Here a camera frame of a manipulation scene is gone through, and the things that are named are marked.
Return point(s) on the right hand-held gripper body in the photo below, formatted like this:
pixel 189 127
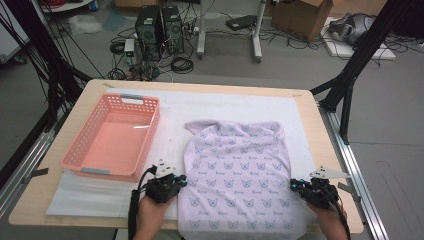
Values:
pixel 318 193

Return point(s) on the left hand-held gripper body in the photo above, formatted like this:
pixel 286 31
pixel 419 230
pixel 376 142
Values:
pixel 163 188

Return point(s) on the lilac printed towel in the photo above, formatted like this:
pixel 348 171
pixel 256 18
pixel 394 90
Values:
pixel 240 180

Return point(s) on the pink plastic basket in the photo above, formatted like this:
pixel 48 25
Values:
pixel 115 143

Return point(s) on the person's right hand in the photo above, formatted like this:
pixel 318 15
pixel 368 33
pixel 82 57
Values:
pixel 328 218

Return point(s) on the person's left hand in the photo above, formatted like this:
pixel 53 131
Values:
pixel 151 213

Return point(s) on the white grid mat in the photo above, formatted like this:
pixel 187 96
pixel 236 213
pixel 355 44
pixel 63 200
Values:
pixel 200 106

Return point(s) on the white foam board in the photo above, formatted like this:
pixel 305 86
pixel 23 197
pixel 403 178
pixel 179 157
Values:
pixel 340 50

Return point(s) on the white power adapter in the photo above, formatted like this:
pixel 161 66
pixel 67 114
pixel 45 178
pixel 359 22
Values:
pixel 129 46

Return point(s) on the white-legged desk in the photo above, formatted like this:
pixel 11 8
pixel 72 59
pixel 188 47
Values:
pixel 201 30

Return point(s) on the narrow black computer tower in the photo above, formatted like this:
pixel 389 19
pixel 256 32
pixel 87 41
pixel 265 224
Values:
pixel 173 28

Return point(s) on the wide black computer tower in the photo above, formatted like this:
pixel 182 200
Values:
pixel 148 30

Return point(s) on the grey rounded device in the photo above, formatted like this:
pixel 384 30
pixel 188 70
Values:
pixel 353 26

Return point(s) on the open cardboard box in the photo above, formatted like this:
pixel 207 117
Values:
pixel 296 18

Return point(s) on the black flat device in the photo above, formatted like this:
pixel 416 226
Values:
pixel 241 22

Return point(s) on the clear plastic bag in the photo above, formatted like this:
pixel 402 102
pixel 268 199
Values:
pixel 83 24

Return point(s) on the large cardboard carton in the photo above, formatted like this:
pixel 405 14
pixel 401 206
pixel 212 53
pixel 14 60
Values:
pixel 353 6

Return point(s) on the grey table bracket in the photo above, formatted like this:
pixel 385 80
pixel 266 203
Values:
pixel 38 172
pixel 350 191

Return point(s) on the aluminium rail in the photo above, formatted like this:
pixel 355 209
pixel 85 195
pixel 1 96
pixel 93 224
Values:
pixel 353 160
pixel 30 156

